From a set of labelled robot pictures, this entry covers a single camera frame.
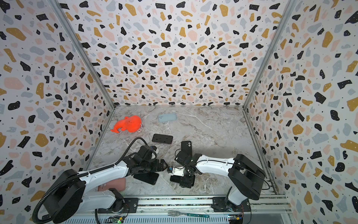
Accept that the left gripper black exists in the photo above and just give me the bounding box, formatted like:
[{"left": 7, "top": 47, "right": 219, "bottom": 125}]
[{"left": 141, "top": 158, "right": 168, "bottom": 173}]

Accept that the black phone case camera cutout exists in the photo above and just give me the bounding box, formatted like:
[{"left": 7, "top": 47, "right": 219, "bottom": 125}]
[{"left": 181, "top": 141, "right": 193, "bottom": 157}]

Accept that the blue phone black screen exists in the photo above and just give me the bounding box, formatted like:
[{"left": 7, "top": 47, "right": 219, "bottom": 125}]
[{"left": 170, "top": 175, "right": 184, "bottom": 184}]

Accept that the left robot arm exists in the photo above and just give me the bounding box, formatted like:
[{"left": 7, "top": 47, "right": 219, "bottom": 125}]
[{"left": 32, "top": 145, "right": 168, "bottom": 224}]

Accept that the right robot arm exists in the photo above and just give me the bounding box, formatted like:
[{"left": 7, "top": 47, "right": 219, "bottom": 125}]
[{"left": 167, "top": 150, "right": 266, "bottom": 209}]

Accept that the black phone left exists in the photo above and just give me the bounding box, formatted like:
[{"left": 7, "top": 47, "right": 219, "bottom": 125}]
[{"left": 133, "top": 172, "right": 159, "bottom": 185}]

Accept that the black phone case far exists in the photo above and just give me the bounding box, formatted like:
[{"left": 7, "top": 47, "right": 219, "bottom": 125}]
[{"left": 152, "top": 133, "right": 173, "bottom": 144}]

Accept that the pink phone case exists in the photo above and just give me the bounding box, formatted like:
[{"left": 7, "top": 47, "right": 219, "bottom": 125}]
[{"left": 98, "top": 178, "right": 126, "bottom": 192}]

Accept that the light blue phone case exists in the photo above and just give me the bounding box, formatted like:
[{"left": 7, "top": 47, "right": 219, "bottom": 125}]
[{"left": 158, "top": 113, "right": 177, "bottom": 123}]

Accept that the red plush toy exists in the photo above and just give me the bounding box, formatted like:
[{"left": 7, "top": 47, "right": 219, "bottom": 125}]
[{"left": 111, "top": 115, "right": 142, "bottom": 133}]

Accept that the right circuit board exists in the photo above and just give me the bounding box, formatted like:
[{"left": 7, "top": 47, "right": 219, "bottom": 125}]
[{"left": 228, "top": 215, "right": 243, "bottom": 224}]

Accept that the circuit board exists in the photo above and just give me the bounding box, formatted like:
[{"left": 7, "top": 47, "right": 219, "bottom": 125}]
[
  {"left": 107, "top": 216, "right": 125, "bottom": 224},
  {"left": 228, "top": 215, "right": 243, "bottom": 224}
]

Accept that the left circuit board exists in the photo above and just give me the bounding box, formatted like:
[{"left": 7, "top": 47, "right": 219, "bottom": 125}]
[{"left": 107, "top": 216, "right": 125, "bottom": 224}]

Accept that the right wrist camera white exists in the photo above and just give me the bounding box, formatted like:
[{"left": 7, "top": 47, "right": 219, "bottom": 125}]
[{"left": 167, "top": 166, "right": 185, "bottom": 176}]

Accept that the aluminium rail frame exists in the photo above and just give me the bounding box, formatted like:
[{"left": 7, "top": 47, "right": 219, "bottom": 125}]
[{"left": 65, "top": 195, "right": 295, "bottom": 224}]

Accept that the silver fork green handle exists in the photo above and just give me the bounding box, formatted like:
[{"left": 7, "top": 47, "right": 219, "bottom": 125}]
[{"left": 167, "top": 211, "right": 210, "bottom": 218}]

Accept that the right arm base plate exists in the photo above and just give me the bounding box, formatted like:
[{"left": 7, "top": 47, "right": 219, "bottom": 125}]
[{"left": 211, "top": 197, "right": 251, "bottom": 212}]

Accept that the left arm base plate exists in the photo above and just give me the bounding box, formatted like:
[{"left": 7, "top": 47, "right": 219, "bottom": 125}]
[{"left": 98, "top": 197, "right": 139, "bottom": 215}]

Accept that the black corrugated cable left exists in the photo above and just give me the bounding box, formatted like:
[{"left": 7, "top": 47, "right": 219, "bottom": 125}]
[{"left": 31, "top": 137, "right": 149, "bottom": 224}]

